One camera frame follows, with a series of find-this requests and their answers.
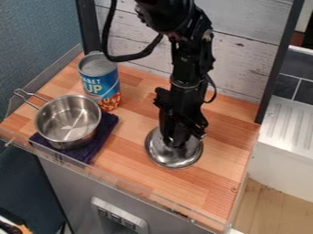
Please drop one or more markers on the black frame post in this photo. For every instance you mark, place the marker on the black frame post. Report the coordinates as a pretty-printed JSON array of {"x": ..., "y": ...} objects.
[
  {"x": 281, "y": 58},
  {"x": 87, "y": 27}
]

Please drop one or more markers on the purple cloth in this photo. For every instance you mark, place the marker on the purple cloth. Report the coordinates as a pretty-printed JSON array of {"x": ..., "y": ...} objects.
[{"x": 91, "y": 147}]

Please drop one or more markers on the silver lid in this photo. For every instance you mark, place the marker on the silver lid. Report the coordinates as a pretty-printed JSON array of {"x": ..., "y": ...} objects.
[{"x": 171, "y": 157}]

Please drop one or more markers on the white toy kitchen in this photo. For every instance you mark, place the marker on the white toy kitchen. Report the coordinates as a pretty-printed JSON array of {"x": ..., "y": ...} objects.
[{"x": 285, "y": 146}]

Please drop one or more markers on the silver pot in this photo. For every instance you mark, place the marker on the silver pot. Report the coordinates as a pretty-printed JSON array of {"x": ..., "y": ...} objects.
[{"x": 67, "y": 122}]

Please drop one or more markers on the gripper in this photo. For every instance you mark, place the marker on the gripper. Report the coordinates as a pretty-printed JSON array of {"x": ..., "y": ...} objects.
[{"x": 181, "y": 109}]

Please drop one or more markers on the blue can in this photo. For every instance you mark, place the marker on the blue can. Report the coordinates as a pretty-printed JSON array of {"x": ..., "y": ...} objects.
[{"x": 100, "y": 82}]

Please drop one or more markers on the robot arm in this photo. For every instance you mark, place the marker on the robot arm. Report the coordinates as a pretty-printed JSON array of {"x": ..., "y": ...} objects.
[{"x": 185, "y": 45}]

